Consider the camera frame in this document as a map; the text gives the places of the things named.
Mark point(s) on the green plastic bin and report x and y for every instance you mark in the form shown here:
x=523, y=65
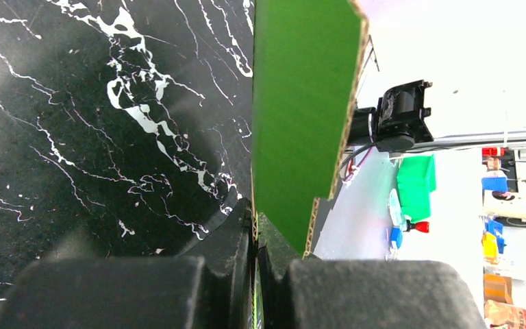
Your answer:
x=416, y=180

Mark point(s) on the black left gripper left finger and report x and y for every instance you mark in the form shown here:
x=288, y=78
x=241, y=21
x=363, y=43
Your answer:
x=209, y=286

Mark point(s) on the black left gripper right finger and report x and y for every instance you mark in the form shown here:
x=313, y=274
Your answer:
x=313, y=293

